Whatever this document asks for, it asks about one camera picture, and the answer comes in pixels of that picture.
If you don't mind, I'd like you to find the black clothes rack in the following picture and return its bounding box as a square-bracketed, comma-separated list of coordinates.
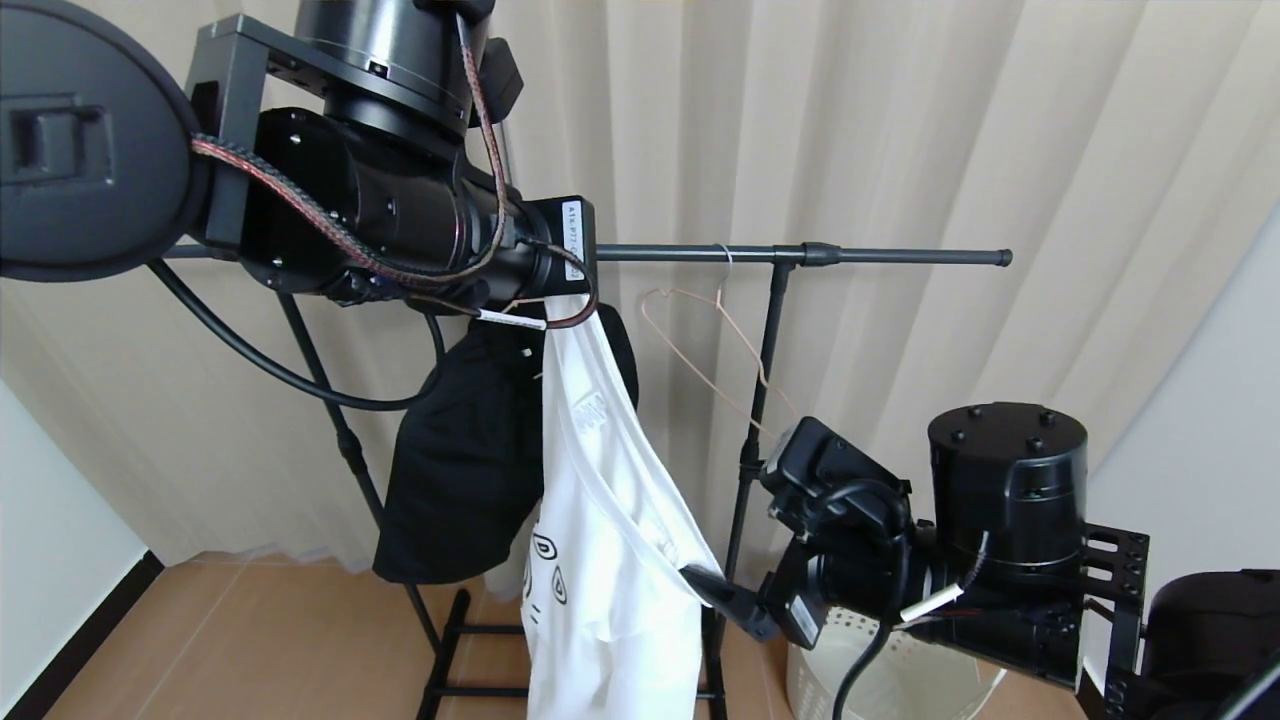
[160, 240, 1014, 720]

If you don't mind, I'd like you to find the black garment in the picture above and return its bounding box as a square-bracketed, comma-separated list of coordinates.
[372, 305, 641, 586]

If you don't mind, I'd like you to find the pink clothes hanger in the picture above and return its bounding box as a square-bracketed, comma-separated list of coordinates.
[640, 268, 803, 437]

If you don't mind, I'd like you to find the black cable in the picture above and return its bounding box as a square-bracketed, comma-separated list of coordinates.
[820, 478, 916, 720]
[148, 258, 448, 413]

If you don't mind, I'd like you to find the white laundry basket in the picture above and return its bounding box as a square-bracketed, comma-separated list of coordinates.
[785, 600, 1011, 720]

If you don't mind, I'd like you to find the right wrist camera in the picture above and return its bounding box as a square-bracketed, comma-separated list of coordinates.
[758, 416, 913, 546]

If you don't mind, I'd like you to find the beige curtain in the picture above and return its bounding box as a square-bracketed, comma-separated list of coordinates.
[0, 0, 1280, 576]

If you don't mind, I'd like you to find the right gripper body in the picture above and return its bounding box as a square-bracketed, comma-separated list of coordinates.
[755, 535, 943, 653]

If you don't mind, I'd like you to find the white printed T-shirt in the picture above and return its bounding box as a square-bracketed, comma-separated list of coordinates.
[520, 295, 726, 720]

